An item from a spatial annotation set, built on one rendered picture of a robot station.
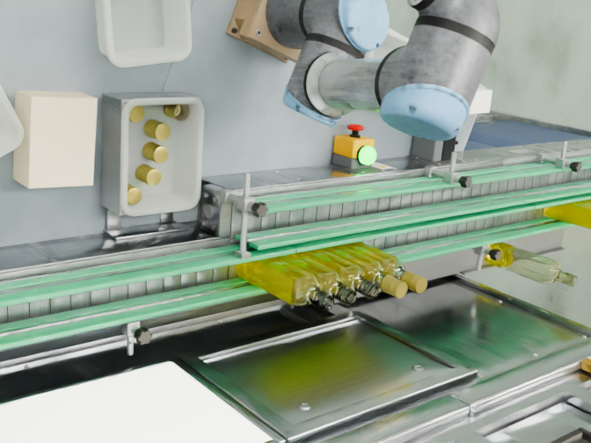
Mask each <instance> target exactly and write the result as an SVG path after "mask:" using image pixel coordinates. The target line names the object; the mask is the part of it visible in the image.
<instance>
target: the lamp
mask: <svg viewBox="0 0 591 443"><path fill-rule="evenodd" d="M356 157H357V161H358V162H359V163H361V164H366V165H370V164H372V163H373V162H374V161H375V160H376V151H375V149H374V148H372V147H370V146H367V145H363V146H361V147H360V148H359V149H358V151H357V156H356Z"/></svg>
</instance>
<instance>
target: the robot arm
mask: <svg viewBox="0 0 591 443"><path fill-rule="evenodd" d="M404 1H405V3H406V4H407V5H409V6H410V7H412V8H413V9H415V10H417V11H418V13H419V16H418V18H417V20H416V22H415V25H414V27H413V29H412V33H411V35H410V38H409V40H408V41H407V44H406V46H402V47H397V48H395V49H393V50H391V51H390V52H389V53H388V54H387V55H386V56H384V57H378V58H364V57H365V54H366V53H367V52H370V51H373V50H375V49H376V48H377V47H380V46H381V45H382V44H383V42H384V40H385V38H386V36H387V33H388V30H389V23H390V18H389V12H388V11H387V5H386V3H385V1H384V0H267V2H266V22H267V26H268V29H269V31H270V33H271V34H272V36H273V37H274V39H275V40H276V41H277V42H278V43H279V44H281V45H282V46H284V47H288V48H293V49H302V50H301V53H300V54H299V57H298V59H297V62H296V64H295V67H294V70H293V72H292V75H291V77H290V79H289V81H288V84H286V87H285V92H284V95H283V98H282V101H283V104H284V105H285V106H287V107H289V108H291V109H293V110H295V111H297V112H299V113H301V114H303V115H305V116H308V117H310V118H312V119H314V120H316V121H319V122H321V123H323V124H325V125H327V126H329V127H335V126H337V124H338V122H339V121H340V119H341V116H342V115H345V114H348V113H350V112H351V111H352V110H364V111H377V112H380V115H381V117H382V119H383V121H384V122H385V123H386V124H388V125H389V126H390V127H393V128H395V129H397V130H398V131H400V132H402V133H405V134H408V135H411V136H415V137H418V138H425V139H427V140H431V141H446V140H450V139H452V138H454V137H455V136H456V135H457V134H458V133H459V131H460V129H461V127H462V125H463V123H464V122H465V121H466V120H467V118H468V116H469V113H470V107H471V104H472V101H473V99H474V97H475V95H476V92H477V90H478V87H479V84H480V82H481V79H482V77H483V75H484V73H485V69H486V67H487V64H488V62H489V60H490V58H491V55H492V53H493V50H494V49H495V47H496V44H497V42H498V38H499V35H500V12H499V7H498V4H497V1H496V0H404Z"/></svg>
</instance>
